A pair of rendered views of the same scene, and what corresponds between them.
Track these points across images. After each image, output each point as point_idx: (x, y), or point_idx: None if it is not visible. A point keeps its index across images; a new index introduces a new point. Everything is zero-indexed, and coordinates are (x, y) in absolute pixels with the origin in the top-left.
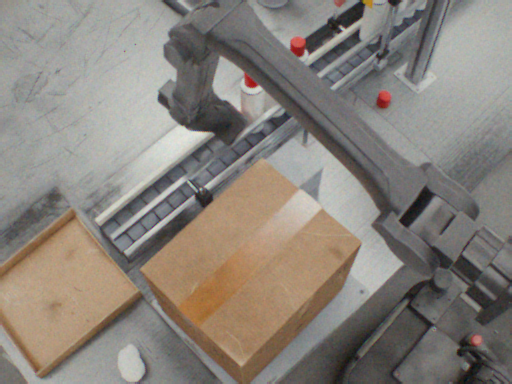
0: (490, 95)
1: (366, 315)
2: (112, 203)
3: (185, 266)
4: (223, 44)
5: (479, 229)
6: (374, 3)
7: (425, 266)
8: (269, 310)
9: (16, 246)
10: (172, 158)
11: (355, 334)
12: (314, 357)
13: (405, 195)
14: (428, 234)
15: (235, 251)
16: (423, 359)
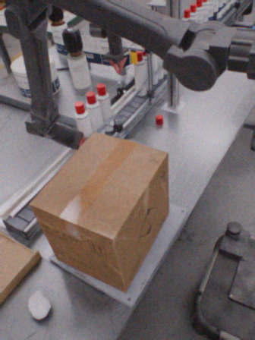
0: (221, 101)
1: (196, 273)
2: None
3: (60, 193)
4: None
5: (245, 206)
6: (138, 64)
7: (209, 67)
8: (122, 200)
9: None
10: (45, 171)
11: (193, 288)
12: (173, 310)
13: (177, 33)
14: (203, 45)
15: (91, 177)
16: (245, 281)
